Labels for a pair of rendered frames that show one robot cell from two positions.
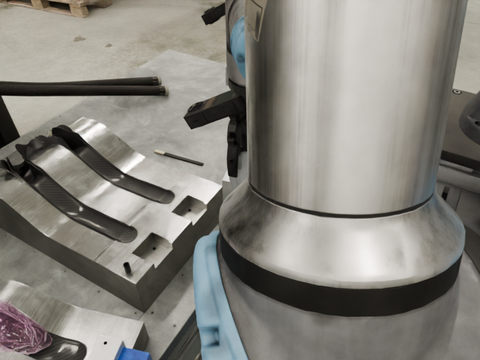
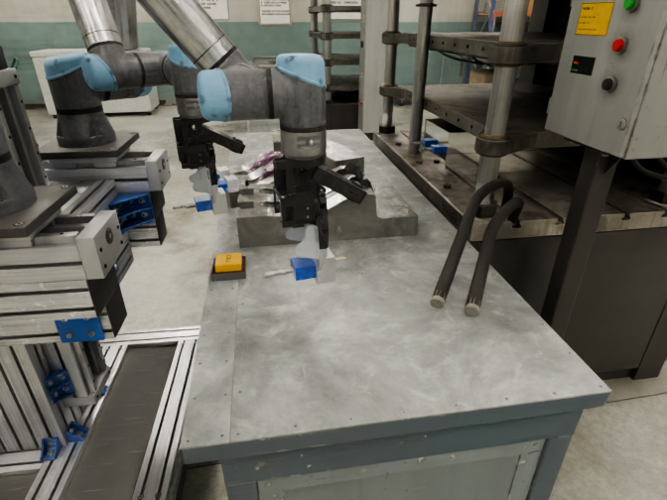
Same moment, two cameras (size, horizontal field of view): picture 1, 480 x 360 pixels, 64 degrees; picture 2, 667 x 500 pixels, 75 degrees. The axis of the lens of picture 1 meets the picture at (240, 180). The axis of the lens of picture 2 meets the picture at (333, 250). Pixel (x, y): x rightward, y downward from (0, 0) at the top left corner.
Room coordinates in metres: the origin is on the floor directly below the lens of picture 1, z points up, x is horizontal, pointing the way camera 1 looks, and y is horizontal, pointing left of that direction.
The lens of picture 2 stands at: (1.55, -0.43, 1.35)
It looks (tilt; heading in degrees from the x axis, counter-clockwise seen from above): 28 degrees down; 141
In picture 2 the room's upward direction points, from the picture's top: straight up
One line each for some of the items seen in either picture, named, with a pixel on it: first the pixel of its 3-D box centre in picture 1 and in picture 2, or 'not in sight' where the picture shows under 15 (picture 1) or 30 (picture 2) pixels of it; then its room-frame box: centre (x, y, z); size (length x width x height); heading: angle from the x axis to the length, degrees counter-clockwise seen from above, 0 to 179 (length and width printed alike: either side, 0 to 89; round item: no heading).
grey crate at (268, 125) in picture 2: not in sight; (276, 127); (-2.54, 2.09, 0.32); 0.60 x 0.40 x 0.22; 66
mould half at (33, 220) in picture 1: (86, 189); (324, 201); (0.58, 0.32, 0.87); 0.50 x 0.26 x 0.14; 60
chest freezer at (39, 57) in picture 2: not in sight; (101, 81); (-6.44, 1.34, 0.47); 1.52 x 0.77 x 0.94; 61
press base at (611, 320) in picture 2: not in sight; (480, 243); (0.49, 1.37, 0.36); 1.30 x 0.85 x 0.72; 150
